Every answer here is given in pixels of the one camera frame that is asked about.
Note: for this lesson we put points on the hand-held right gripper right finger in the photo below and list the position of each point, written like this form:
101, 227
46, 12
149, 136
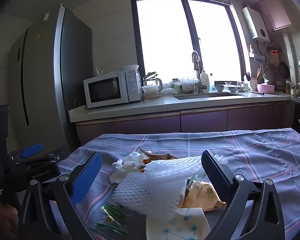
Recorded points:
215, 171

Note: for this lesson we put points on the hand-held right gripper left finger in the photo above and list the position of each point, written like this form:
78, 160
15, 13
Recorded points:
86, 177

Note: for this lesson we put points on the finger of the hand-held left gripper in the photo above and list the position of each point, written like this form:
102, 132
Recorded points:
60, 153
31, 150

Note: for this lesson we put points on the gold snack bag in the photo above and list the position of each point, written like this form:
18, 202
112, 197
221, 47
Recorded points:
202, 195

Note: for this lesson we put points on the white tissue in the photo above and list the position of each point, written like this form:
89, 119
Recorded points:
125, 166

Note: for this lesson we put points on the green clear candy wrapper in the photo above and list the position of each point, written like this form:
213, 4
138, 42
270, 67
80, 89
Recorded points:
115, 210

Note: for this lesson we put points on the orange peel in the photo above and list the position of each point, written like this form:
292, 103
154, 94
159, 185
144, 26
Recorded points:
160, 157

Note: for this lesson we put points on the white foam fruit net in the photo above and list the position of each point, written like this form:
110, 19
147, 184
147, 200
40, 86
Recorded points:
152, 187

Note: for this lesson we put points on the white floral paper napkin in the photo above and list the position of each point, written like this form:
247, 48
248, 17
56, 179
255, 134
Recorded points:
180, 226

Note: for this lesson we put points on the person's left hand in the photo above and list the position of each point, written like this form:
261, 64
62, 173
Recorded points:
3, 217

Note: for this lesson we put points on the checked grey tablecloth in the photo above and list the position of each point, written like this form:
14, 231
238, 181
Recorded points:
252, 150

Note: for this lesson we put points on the purple base cabinets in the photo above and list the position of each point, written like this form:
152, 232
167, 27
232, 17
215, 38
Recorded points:
202, 122

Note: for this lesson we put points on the grey refrigerator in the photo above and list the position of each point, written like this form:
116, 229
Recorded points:
45, 80

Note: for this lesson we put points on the kitchen sink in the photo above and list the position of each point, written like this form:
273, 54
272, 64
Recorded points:
207, 95

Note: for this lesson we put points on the white microwave oven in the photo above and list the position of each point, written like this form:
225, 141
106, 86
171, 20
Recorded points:
103, 90

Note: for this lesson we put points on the dark small bowl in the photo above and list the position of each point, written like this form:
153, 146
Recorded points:
219, 88

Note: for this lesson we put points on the patterned ceramic bowl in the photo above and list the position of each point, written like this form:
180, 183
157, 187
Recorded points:
236, 88

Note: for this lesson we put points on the steel faucet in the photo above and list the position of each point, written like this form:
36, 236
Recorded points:
201, 85

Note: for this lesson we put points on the clear bottle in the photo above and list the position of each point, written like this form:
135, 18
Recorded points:
212, 83

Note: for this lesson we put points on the black knife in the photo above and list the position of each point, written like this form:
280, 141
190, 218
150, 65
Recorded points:
257, 92

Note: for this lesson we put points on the white soap bottle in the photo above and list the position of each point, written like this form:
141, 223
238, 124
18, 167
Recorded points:
204, 81

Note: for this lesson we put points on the white kitchen countertop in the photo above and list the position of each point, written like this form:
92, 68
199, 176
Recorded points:
152, 105

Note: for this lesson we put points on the glass jar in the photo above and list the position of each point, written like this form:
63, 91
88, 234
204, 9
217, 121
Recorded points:
175, 84

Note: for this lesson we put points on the white perforated ladle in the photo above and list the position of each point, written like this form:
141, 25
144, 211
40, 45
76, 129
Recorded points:
253, 83

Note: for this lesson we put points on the utensil holder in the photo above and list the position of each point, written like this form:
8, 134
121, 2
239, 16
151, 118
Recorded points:
247, 80

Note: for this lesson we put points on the pink basin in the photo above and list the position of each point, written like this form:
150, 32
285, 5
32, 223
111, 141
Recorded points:
265, 88

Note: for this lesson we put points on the white plastic container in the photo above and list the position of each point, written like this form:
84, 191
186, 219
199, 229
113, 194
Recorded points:
150, 91

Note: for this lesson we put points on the white electric kettle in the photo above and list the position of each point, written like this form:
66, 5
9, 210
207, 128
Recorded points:
155, 82

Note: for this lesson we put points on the white bowl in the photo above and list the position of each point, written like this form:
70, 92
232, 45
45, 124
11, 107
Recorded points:
130, 67

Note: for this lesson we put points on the steel pot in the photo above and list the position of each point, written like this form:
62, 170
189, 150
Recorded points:
295, 88

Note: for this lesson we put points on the hanging brown cloth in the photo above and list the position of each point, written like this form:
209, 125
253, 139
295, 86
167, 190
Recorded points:
196, 57

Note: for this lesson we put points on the hanging dark pan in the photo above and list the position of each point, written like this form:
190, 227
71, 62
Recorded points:
283, 68

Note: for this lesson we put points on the orange grater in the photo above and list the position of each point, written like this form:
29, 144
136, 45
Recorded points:
274, 57

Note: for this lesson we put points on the kitchen window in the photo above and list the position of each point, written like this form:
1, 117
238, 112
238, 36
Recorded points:
165, 42

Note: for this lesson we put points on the white water heater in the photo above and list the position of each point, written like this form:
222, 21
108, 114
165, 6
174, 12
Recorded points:
256, 23

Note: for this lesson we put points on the grey wall rack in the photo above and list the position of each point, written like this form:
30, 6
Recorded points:
257, 56

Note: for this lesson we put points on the pink wall cabinet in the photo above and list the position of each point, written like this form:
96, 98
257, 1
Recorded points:
275, 10

